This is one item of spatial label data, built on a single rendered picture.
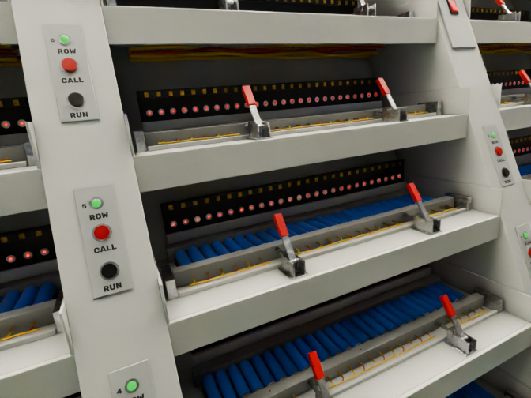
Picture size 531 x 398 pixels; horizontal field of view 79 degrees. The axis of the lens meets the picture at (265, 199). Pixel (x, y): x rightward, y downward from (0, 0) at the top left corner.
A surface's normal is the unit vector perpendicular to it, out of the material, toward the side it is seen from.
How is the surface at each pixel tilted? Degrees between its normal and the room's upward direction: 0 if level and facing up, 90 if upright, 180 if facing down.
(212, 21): 112
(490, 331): 22
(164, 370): 90
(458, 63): 90
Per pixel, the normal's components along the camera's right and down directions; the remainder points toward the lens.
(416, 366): -0.09, -0.96
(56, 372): 0.41, 0.20
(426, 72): -0.91, 0.18
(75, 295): 0.35, -0.18
